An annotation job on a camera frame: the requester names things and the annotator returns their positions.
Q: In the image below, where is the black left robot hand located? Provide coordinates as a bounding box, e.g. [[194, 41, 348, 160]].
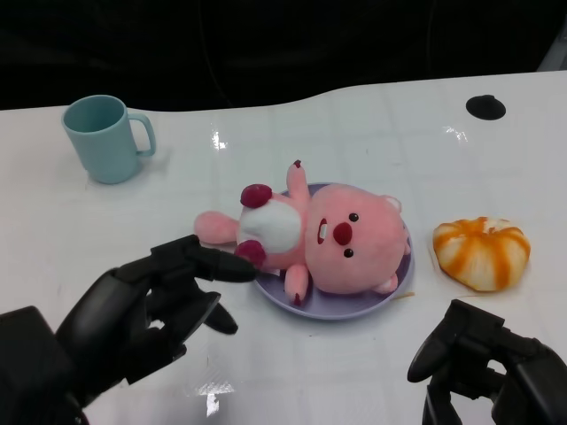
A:
[[55, 234, 258, 404]]

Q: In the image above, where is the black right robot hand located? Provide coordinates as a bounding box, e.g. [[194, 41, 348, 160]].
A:
[[407, 299, 567, 425]]

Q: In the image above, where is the pink plush beaver doll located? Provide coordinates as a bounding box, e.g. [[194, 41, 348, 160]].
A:
[[193, 159, 411, 307]]

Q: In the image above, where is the lavender plastic plate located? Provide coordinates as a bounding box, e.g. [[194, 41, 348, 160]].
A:
[[252, 181, 416, 321]]

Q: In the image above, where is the orange striped bun toy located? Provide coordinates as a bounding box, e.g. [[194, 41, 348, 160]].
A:
[[432, 216, 532, 293]]

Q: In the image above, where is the teal plastic mug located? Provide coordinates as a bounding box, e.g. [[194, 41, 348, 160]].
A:
[[60, 94, 158, 185]]

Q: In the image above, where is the black round table grommet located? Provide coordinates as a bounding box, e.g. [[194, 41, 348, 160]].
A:
[[465, 94, 507, 120]]

